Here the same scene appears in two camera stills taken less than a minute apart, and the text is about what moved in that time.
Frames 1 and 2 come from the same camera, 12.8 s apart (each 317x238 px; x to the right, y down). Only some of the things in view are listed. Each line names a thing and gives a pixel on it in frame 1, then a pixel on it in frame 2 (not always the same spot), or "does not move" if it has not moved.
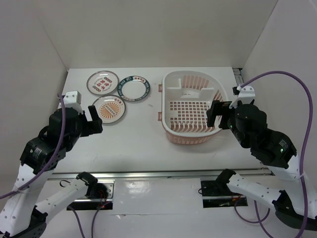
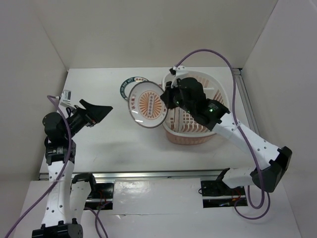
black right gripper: x=220 y=107 -> x=166 y=96
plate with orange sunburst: x=110 y=108 -> x=145 y=105
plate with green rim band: x=133 y=89 does not move
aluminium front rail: x=164 y=174 does not move
